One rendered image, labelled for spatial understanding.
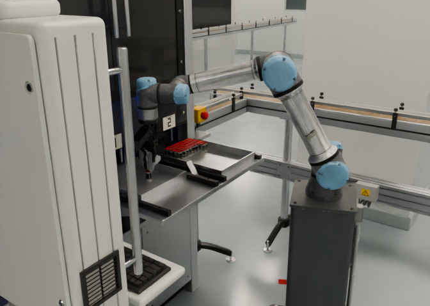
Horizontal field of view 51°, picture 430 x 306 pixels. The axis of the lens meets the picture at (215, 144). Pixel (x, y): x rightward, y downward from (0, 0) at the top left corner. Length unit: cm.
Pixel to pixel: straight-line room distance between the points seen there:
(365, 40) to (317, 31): 33
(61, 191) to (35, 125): 15
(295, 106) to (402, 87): 160
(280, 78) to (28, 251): 94
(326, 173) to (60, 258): 98
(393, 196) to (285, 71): 135
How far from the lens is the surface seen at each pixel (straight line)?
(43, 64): 92
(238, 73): 172
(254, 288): 267
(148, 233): 214
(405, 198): 269
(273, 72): 156
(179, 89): 164
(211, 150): 210
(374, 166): 332
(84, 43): 96
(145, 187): 175
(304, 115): 162
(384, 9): 311
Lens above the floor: 161
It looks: 20 degrees down
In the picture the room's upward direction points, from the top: straight up
